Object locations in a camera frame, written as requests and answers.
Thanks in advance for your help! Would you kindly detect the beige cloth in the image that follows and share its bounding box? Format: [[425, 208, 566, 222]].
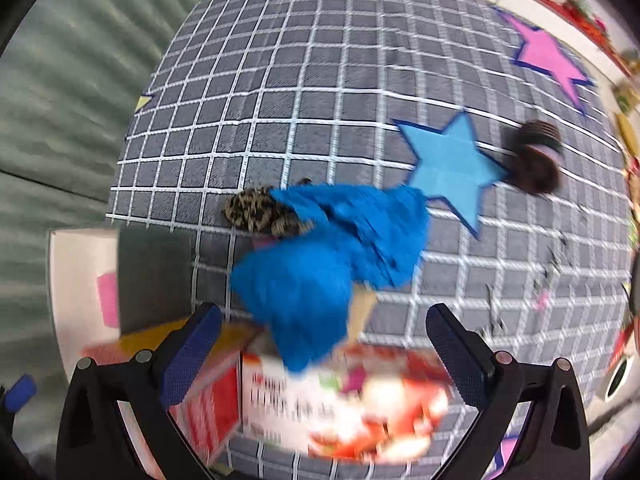
[[347, 284, 378, 342]]

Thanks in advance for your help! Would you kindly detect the pink sponge block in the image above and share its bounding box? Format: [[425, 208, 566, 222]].
[[96, 272, 119, 328]]

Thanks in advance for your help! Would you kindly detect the white open cardboard box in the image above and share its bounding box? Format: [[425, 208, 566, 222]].
[[47, 226, 192, 377]]

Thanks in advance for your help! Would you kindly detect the green curtain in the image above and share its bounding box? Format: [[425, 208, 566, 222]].
[[1, 0, 202, 460]]

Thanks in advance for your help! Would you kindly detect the blue cloth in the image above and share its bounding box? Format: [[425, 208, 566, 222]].
[[230, 184, 428, 373]]

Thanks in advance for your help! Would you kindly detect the grey checked star tablecloth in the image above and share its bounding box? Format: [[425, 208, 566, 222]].
[[104, 0, 634, 480]]

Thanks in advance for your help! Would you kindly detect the red patterned barcode box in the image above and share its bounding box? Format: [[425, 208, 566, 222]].
[[81, 318, 258, 466]]

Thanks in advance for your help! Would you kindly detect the dark purple knit sock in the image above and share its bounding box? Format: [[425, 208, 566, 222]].
[[501, 119, 564, 195]]

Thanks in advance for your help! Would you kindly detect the leopard print scrunchie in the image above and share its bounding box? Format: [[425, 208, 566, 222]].
[[224, 186, 312, 238]]

